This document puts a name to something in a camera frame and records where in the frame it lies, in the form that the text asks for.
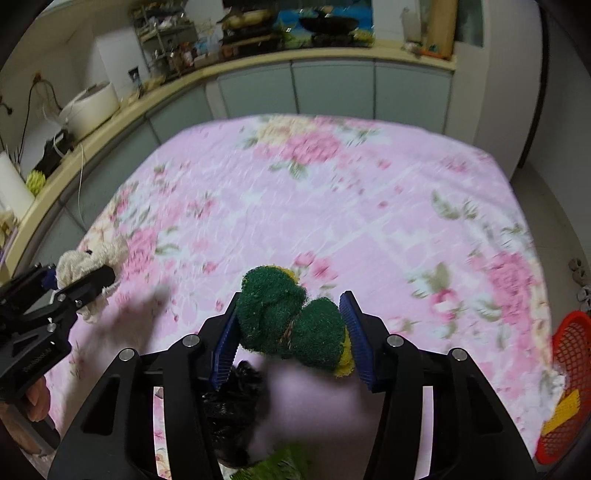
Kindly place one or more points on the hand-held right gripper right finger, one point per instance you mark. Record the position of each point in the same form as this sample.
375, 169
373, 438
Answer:
358, 346

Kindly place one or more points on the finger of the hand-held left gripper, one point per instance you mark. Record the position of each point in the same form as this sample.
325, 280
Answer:
37, 279
90, 286

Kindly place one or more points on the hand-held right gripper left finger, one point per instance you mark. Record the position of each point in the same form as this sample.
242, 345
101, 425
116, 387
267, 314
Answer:
224, 355

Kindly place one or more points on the beige cloth item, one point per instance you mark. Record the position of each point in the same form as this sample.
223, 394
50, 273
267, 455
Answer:
92, 258

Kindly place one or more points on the black cloth item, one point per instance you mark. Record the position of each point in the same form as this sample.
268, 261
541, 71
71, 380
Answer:
231, 415

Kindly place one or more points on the green scouring sponge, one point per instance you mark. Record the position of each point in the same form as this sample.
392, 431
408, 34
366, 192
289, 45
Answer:
272, 314

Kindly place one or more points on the green cloth item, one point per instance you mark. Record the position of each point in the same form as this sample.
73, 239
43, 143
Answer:
277, 464

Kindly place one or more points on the red plastic basket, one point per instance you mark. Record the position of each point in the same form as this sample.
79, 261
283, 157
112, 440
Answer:
572, 341

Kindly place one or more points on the orange cloth item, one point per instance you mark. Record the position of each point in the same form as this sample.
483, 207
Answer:
565, 408

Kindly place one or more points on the person's left hand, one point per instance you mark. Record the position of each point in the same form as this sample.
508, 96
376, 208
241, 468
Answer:
37, 399

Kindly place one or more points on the yellow-green scrubber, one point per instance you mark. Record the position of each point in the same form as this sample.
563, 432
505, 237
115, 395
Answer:
36, 182

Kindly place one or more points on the white paper towel roll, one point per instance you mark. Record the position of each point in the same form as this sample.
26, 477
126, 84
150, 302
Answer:
14, 182

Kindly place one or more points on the pink floral bedsheet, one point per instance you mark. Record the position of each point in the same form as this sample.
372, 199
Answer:
300, 207

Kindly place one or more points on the white rice cooker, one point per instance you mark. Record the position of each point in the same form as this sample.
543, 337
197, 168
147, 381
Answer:
90, 108

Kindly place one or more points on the beige countertop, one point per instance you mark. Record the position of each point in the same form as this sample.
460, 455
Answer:
184, 78

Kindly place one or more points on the shoes on floor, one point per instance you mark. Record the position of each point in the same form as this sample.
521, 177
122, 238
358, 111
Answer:
581, 281

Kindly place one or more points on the metal kitchen rack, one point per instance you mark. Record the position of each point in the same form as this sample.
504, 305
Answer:
161, 41

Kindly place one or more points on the grey cabinet row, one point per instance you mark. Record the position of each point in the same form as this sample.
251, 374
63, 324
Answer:
332, 87

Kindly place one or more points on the black wok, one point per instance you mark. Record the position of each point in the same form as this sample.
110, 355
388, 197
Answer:
328, 24

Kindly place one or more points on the brown paper bag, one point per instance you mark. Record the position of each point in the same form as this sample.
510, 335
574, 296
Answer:
443, 25

